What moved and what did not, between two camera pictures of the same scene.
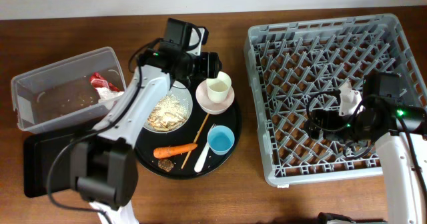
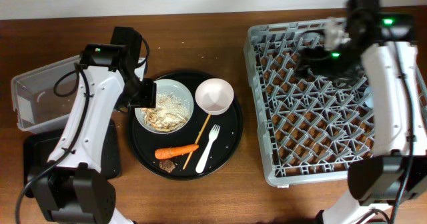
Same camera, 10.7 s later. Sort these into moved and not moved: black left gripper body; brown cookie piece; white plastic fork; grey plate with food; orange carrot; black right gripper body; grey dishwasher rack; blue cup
Moved: black left gripper body; blue cup; black right gripper body
Not moved: orange carrot; brown cookie piece; grey plate with food; grey dishwasher rack; white plastic fork
